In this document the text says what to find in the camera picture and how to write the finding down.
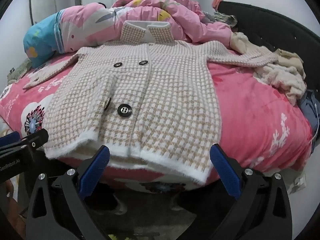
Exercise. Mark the dark cloth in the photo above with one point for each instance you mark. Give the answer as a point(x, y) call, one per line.
point(101, 5)

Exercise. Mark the orange cloth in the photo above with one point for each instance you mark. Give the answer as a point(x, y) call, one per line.
point(217, 2)

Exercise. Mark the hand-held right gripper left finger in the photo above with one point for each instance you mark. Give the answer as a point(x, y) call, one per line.
point(96, 170)

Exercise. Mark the beige garment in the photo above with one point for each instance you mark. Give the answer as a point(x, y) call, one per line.
point(290, 60)

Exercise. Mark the beige houndstooth knit coat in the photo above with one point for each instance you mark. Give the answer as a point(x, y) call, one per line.
point(162, 92)

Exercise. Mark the white wardrobe door panel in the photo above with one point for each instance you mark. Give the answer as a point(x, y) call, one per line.
point(42, 5)

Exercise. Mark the pink printed bed blanket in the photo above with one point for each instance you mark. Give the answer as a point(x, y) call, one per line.
point(250, 110)

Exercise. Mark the pink floral duvet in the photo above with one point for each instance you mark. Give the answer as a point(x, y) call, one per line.
point(150, 12)

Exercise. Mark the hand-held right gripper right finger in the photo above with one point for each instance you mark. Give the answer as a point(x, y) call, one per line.
point(225, 172)

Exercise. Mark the blue denim garment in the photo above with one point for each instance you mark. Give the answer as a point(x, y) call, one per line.
point(308, 110)

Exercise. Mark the green patterned cloth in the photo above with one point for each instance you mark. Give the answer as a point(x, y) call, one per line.
point(18, 71)

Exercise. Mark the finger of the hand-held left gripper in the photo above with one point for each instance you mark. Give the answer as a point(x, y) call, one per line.
point(11, 141)
point(35, 140)

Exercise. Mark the plaid cloth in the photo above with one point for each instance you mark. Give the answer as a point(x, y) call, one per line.
point(226, 18)

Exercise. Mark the black padded headboard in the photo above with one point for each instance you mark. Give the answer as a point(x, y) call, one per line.
point(270, 30)

